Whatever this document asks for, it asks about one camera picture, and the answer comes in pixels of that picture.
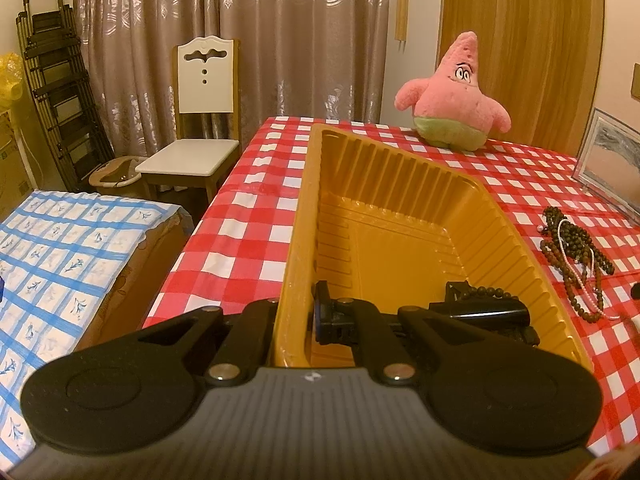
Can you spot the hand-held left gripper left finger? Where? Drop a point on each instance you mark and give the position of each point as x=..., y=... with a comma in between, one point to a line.
x=255, y=325

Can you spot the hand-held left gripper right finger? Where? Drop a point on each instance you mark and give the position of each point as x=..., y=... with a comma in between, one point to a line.
x=322, y=322

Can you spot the yellow plastic tray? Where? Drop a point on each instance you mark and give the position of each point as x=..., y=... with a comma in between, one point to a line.
x=400, y=220

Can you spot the black bangle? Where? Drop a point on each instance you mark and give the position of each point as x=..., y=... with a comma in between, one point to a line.
x=490, y=312

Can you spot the red checked tablecloth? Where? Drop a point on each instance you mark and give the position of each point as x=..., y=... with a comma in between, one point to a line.
x=235, y=240

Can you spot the blue checked cloth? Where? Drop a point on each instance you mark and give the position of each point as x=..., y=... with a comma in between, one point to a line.
x=60, y=270

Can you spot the white wooden chair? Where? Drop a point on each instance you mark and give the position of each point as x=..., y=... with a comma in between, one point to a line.
x=200, y=90

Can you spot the pink starfish plush toy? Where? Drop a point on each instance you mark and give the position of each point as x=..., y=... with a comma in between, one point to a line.
x=450, y=105

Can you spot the grey patterned curtain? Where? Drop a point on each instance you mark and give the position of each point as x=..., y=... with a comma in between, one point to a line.
x=275, y=35

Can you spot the printed cardboard box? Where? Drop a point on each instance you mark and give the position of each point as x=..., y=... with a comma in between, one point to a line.
x=12, y=160

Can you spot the dark folding rack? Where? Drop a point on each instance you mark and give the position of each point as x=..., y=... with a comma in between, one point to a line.
x=55, y=85

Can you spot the wooden door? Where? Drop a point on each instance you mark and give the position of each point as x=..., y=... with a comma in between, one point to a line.
x=525, y=50

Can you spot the yellow plastic bag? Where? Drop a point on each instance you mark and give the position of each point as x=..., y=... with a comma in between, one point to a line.
x=10, y=77

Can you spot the glass picture frame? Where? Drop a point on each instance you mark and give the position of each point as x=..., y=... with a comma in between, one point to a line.
x=607, y=155

